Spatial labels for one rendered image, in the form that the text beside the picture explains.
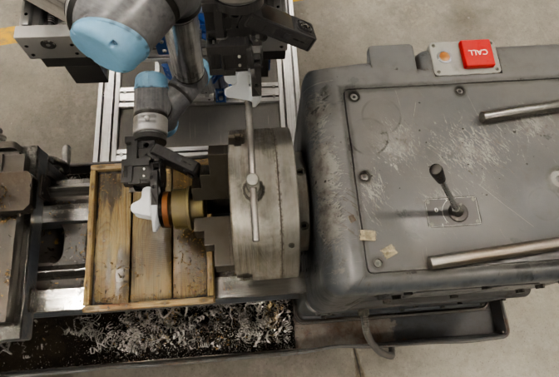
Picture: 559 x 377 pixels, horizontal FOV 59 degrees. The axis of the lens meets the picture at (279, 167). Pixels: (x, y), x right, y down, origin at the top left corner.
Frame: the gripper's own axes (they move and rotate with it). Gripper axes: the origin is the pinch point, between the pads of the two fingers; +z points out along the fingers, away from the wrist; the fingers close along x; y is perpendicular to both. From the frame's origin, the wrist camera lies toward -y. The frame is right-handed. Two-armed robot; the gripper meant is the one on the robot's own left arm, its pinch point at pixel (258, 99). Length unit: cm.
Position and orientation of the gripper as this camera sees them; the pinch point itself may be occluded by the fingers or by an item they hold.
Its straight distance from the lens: 84.8
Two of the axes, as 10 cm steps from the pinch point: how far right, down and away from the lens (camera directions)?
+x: 0.9, 7.7, -6.4
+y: -10.0, 0.7, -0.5
